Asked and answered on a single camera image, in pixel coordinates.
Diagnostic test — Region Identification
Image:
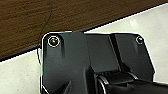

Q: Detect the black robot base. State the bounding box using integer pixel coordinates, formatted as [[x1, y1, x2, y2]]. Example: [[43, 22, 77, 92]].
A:
[[38, 30, 156, 94]]

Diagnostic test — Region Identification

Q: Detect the thin black cable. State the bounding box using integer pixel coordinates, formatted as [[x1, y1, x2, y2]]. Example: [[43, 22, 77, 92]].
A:
[[34, 0, 55, 65]]

